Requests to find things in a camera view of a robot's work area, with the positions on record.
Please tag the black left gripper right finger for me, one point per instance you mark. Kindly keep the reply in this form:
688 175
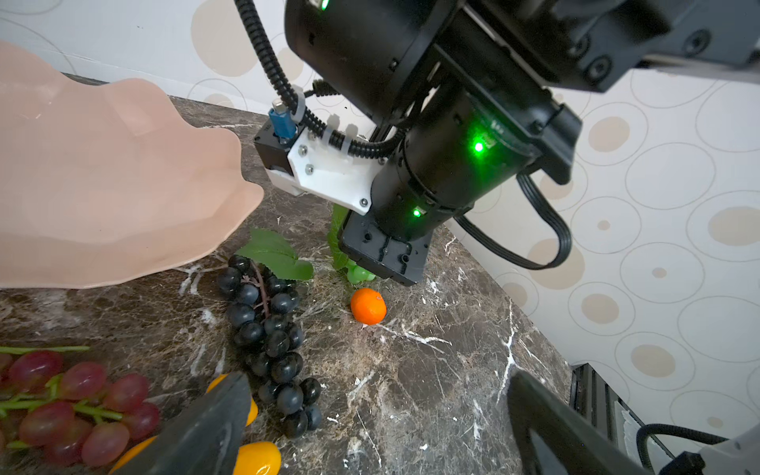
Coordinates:
553 439

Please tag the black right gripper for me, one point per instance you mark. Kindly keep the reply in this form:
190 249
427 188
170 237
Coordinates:
388 258

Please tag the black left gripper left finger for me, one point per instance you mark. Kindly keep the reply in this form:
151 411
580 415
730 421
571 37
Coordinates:
204 439

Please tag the green fake grape bunch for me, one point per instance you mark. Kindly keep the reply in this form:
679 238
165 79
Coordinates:
348 268

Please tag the black fake grape bunch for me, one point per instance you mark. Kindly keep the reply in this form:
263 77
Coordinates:
261 282

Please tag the red fake grape bunch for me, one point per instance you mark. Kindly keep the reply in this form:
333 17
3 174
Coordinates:
73 414

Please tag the pink scalloped fruit bowl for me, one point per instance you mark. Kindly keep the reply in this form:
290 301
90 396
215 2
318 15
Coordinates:
103 184

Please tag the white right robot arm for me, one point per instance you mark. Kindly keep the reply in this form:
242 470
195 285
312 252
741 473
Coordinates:
469 85

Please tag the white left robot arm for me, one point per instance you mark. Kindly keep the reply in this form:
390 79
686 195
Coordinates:
718 455

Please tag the yellow fake kumquat lower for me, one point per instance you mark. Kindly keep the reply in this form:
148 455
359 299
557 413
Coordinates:
256 458

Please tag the yellow fake kumquat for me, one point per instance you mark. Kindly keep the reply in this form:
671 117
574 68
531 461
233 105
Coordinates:
253 410
256 458

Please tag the yellow fake kumquat upper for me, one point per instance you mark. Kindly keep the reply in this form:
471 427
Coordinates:
253 410

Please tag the small fake orange right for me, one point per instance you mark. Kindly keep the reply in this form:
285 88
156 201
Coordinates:
368 307

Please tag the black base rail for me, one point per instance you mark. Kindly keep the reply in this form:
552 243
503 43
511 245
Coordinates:
596 402

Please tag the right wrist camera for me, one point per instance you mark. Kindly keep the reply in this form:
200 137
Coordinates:
297 162

